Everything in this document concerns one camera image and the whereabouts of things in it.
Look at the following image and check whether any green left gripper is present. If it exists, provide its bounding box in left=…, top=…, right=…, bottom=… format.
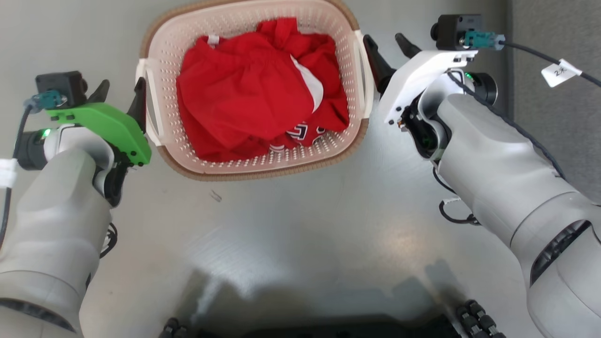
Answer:
left=47, top=77, right=152, bottom=166

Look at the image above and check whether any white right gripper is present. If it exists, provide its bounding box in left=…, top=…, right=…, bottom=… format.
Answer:
left=363, top=33, right=478, bottom=124

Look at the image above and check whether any cream perforated plastic laundry basket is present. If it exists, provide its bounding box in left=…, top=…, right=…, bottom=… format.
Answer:
left=136, top=0, right=375, bottom=182

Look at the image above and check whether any red garment with white trim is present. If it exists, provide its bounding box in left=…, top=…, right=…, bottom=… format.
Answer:
left=176, top=17, right=350, bottom=162

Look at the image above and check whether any grey fabric sofa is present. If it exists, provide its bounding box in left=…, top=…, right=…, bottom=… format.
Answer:
left=512, top=0, right=601, bottom=207

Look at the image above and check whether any black ribbed conduit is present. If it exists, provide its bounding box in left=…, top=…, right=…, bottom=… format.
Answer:
left=457, top=300, right=507, bottom=338
left=159, top=318, right=183, bottom=338

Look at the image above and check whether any left camera cable teal plug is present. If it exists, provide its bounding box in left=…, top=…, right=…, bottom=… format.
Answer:
left=0, top=92, right=66, bottom=249

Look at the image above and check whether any camera cable teal plug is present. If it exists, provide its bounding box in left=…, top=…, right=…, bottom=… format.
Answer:
left=464, top=31, right=601, bottom=88
left=0, top=92, right=66, bottom=249

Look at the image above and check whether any right camera cable teal plug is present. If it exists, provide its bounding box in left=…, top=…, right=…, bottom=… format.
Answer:
left=464, top=31, right=601, bottom=88

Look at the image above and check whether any white tape cable wrap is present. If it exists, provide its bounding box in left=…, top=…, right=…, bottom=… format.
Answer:
left=0, top=159, right=18, bottom=189

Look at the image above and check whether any black sleeved right arm cable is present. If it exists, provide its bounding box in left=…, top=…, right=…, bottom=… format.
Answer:
left=446, top=70, right=566, bottom=180

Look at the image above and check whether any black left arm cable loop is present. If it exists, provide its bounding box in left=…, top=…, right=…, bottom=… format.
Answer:
left=99, top=223, right=118, bottom=259

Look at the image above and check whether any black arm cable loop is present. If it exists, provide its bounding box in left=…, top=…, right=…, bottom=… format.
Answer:
left=432, top=167, right=482, bottom=226
left=99, top=223, right=118, bottom=259

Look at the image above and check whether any black right arm cable loop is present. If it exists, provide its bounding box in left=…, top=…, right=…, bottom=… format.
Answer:
left=432, top=167, right=482, bottom=226

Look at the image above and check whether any white paper cable tag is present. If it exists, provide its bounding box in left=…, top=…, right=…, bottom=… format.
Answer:
left=541, top=59, right=583, bottom=88

